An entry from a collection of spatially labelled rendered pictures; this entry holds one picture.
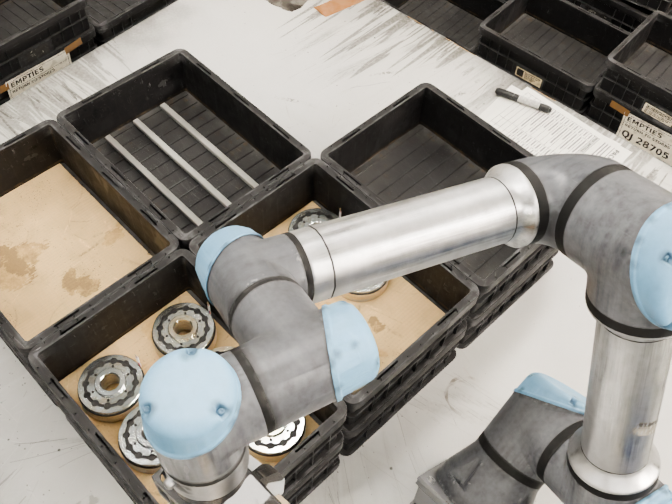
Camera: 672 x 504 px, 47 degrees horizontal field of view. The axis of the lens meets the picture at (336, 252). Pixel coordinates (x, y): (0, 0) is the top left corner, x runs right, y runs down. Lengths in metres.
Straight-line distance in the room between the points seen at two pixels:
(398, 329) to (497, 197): 0.54
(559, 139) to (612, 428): 0.98
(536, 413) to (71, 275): 0.81
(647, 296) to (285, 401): 0.37
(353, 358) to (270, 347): 0.07
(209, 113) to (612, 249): 1.03
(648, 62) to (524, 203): 1.68
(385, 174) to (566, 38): 1.27
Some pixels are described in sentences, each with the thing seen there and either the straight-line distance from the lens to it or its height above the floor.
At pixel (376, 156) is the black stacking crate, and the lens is 1.55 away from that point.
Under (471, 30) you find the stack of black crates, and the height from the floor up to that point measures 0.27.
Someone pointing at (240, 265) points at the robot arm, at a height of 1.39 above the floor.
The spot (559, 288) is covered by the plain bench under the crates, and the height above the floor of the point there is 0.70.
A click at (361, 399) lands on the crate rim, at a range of 1.14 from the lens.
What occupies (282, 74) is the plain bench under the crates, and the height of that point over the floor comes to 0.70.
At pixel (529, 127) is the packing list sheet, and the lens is 1.86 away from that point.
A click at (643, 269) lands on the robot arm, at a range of 0.79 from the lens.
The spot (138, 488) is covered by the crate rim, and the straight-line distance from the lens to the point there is 1.12.
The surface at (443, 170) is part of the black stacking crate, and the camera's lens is 1.55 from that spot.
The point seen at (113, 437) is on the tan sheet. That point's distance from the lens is 1.26.
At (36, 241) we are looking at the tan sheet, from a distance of 1.49.
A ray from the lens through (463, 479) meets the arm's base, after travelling 1.21.
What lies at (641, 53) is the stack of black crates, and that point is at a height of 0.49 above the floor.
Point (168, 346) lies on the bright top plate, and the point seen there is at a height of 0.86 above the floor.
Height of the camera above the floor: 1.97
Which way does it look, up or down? 55 degrees down
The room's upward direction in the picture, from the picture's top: 4 degrees clockwise
